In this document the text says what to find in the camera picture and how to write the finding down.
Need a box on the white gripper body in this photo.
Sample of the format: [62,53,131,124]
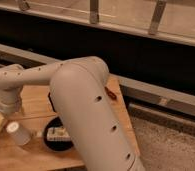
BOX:
[0,100,22,115]

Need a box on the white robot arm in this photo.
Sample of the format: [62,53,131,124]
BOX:
[0,56,145,171]

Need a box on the white patterned box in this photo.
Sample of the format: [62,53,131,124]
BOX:
[47,127,71,141]

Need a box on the black round plate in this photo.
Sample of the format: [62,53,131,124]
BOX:
[43,117,73,151]

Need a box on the red small tool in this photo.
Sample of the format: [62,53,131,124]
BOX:
[105,87,117,100]

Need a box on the metal bracket middle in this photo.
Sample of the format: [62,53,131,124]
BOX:
[89,0,99,24]

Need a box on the metal bracket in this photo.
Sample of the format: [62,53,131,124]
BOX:
[148,0,167,35]
[89,0,99,24]

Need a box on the metal bracket right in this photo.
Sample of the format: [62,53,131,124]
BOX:
[148,0,167,35]

